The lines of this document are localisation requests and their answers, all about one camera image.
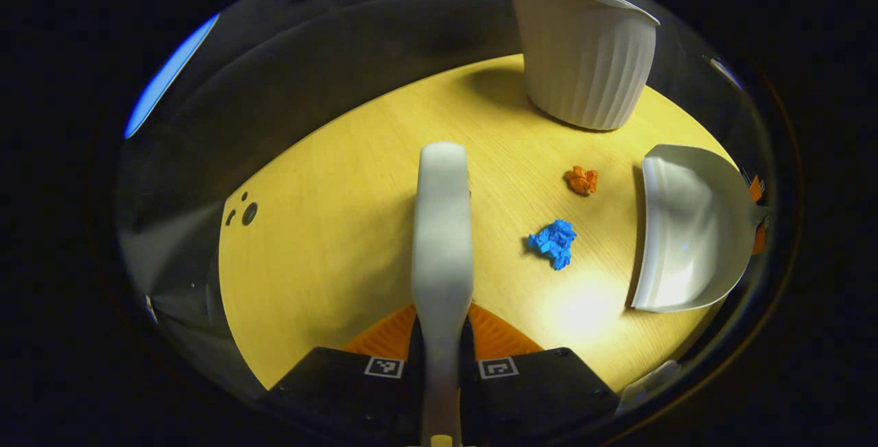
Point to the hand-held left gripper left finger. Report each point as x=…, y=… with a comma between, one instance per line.
x=343, y=392

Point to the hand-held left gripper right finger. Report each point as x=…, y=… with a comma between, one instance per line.
x=542, y=392

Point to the orange paper trash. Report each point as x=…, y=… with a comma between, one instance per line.
x=582, y=180

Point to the white ribbed garbage bin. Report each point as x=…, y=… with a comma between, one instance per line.
x=583, y=56

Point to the blue paper trash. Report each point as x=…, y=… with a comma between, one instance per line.
x=554, y=243

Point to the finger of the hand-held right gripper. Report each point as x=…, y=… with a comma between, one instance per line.
x=755, y=188
x=758, y=238

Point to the black backdrop cloth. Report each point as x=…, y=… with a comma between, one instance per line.
x=309, y=56

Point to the white dustpan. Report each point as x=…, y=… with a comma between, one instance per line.
x=686, y=241

